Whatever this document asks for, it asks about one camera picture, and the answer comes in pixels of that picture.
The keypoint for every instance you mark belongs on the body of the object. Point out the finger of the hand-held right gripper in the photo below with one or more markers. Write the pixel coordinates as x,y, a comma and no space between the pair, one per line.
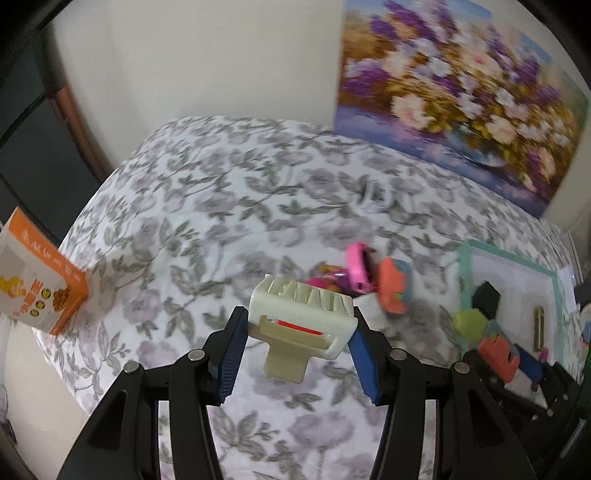
526,367
485,374

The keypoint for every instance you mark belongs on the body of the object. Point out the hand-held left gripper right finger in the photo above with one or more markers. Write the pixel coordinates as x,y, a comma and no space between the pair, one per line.
367,364

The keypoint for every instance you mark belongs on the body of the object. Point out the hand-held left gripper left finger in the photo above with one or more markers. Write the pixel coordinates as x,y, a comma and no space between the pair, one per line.
231,355

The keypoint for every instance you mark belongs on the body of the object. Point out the salmon pink notched block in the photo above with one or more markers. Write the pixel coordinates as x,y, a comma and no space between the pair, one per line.
498,357

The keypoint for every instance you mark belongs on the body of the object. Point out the gold lipstick tube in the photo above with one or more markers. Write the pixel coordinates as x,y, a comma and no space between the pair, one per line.
539,330

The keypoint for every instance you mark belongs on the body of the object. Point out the green yellow toy block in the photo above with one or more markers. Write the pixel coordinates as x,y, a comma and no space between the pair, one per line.
466,327

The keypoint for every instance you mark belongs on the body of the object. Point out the black cube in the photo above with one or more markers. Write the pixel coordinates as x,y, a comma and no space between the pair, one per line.
488,300

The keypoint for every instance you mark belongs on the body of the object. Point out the teal rimmed white box lid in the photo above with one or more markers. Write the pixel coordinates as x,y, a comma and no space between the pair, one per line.
517,281

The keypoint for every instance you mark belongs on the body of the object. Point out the cream hair claw clip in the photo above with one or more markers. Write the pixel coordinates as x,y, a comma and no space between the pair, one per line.
300,300

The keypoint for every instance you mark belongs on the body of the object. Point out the magenta doll figure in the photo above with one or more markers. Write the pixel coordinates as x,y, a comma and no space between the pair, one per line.
323,281

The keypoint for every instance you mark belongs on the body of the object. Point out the pink plastic toy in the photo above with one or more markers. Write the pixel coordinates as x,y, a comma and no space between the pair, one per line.
356,267

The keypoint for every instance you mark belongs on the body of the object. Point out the white smartwatch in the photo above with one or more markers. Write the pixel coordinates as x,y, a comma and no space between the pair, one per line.
367,201

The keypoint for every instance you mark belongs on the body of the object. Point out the black power adapter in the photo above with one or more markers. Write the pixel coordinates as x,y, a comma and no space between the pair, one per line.
584,297

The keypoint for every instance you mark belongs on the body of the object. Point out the floral tablecloth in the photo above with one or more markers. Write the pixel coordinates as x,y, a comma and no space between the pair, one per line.
184,207

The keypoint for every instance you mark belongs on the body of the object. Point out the orange cardboard box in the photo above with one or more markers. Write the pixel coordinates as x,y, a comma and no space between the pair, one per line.
27,267

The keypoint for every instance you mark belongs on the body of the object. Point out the dark cabinet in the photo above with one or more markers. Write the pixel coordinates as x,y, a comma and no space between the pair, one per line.
32,161

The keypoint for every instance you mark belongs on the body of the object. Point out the flower painting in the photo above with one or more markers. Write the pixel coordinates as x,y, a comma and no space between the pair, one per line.
461,92

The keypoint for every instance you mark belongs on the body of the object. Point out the brown wooden frame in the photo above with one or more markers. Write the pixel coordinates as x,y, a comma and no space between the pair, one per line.
78,124

